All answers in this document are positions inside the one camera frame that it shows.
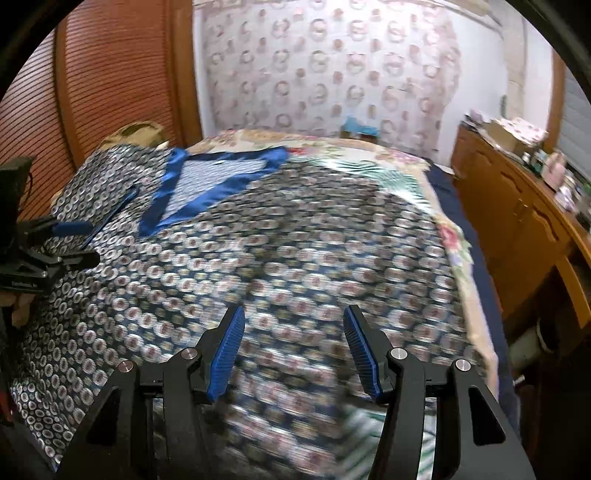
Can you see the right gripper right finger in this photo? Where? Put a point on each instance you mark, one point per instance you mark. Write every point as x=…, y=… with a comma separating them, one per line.
x=395, y=379

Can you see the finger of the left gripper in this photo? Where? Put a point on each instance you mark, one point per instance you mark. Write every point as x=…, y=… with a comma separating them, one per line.
x=44, y=228
x=64, y=260

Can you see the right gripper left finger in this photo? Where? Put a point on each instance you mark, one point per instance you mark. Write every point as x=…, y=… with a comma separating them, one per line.
x=193, y=378

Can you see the navy patterned satin shirt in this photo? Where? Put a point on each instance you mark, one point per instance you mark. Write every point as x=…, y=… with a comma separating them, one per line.
x=137, y=304

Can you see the person left hand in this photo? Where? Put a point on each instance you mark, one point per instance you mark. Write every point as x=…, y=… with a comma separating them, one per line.
x=21, y=306

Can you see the gold brown patterned cloth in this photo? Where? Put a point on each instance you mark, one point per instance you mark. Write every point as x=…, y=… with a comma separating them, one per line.
x=143, y=134

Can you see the brown louvered wardrobe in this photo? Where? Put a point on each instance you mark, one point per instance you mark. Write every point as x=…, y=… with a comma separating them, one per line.
x=106, y=65

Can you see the wooden sideboard cabinet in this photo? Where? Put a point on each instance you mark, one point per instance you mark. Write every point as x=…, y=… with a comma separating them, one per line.
x=523, y=233

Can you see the floral bed blanket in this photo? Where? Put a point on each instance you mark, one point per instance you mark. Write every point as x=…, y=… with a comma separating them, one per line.
x=298, y=228

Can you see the tissue pack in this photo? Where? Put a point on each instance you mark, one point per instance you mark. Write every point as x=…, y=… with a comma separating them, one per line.
x=564, y=199

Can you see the blue item box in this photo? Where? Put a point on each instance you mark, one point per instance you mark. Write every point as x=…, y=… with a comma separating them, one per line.
x=353, y=129

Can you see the pink kettle jug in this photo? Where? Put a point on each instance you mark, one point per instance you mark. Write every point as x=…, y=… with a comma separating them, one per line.
x=554, y=170

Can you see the cardboard box floral cloth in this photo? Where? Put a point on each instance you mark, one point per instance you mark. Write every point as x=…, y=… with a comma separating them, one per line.
x=516, y=135

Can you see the circle pattern sheer curtain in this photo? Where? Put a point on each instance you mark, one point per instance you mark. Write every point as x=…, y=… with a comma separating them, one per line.
x=309, y=66

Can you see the grey window blind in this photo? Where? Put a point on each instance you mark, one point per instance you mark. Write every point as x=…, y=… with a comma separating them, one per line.
x=575, y=128

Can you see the beige side curtain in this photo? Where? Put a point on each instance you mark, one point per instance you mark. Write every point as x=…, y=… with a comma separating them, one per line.
x=513, y=30

